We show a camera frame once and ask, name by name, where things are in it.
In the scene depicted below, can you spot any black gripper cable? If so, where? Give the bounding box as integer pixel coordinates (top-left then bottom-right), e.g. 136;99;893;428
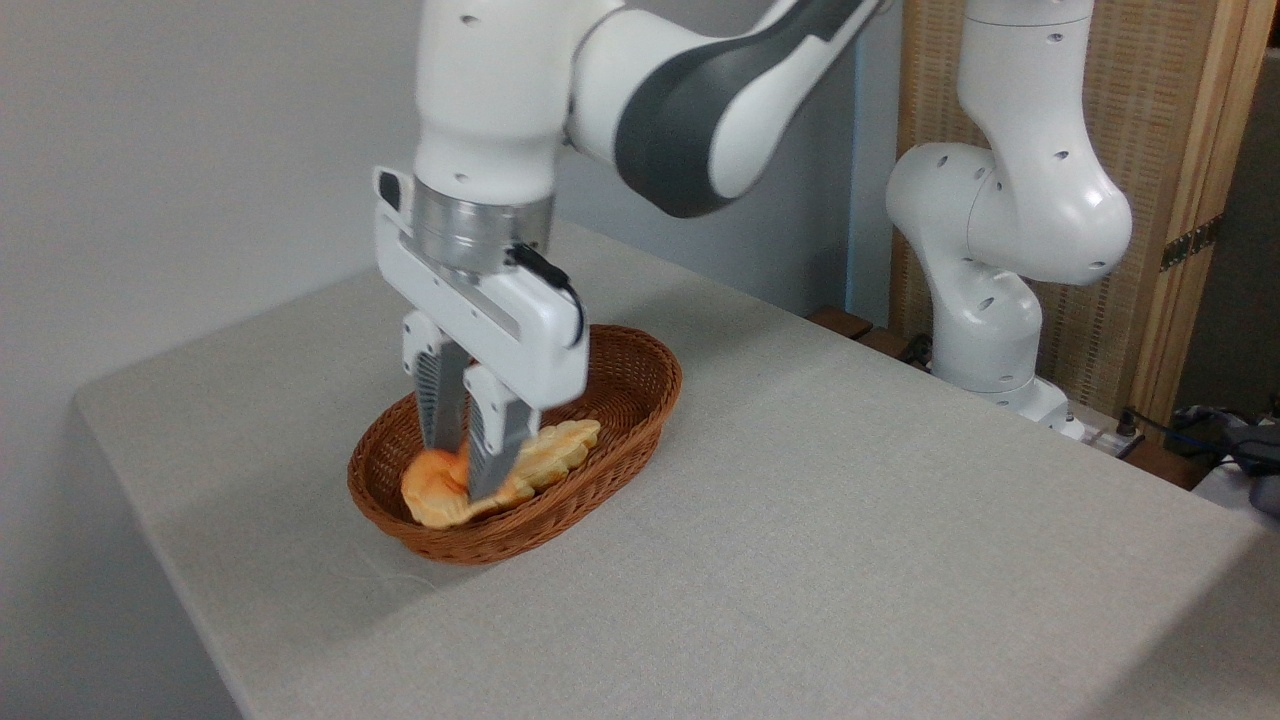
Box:
505;243;586;349

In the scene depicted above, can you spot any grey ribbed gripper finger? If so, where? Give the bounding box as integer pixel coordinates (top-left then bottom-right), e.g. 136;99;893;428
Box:
463;364;543;501
402;310;472;453

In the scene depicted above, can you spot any flat pale bread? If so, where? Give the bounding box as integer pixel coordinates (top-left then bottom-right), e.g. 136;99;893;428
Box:
513;419;602;492

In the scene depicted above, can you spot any round orange bread roll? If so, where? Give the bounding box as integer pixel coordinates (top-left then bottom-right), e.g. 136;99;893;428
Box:
401;446;536;530

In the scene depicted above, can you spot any wooden folding screen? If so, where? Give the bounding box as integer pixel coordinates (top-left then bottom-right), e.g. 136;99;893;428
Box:
890;0;1280;426

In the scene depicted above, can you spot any metal screen hinge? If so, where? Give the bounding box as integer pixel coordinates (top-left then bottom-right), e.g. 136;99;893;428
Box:
1159;215;1223;273

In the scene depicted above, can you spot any brown woven wicker basket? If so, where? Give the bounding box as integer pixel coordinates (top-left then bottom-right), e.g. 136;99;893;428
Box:
347;324;684;566

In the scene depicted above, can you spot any dark grey bag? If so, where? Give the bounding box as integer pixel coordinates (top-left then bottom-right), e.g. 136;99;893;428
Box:
1175;400;1280;518

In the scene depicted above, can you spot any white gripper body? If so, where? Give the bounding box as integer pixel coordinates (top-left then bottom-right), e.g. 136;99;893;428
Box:
374;166;591;409

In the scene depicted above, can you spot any dark wooden block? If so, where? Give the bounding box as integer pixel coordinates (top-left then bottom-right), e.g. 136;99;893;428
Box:
808;306;875;342

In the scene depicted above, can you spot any grey tablecloth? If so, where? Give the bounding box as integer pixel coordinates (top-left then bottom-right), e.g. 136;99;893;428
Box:
72;222;1280;720

